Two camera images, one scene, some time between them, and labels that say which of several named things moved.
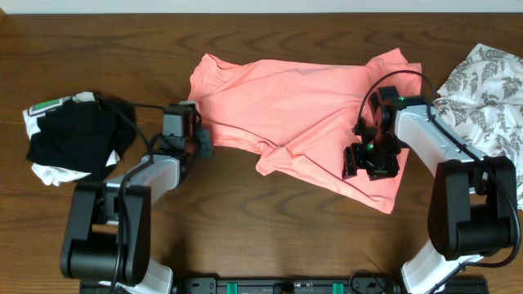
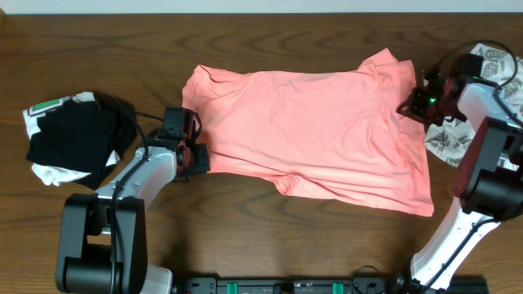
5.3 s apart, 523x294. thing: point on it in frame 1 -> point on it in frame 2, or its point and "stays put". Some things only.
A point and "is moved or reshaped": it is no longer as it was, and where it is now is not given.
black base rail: [289, 285] stays put
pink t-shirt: [297, 114] is moved or reshaped
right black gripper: [354, 160] -> [413, 109]
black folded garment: [81, 136] stays put
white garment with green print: [32, 113] stays put
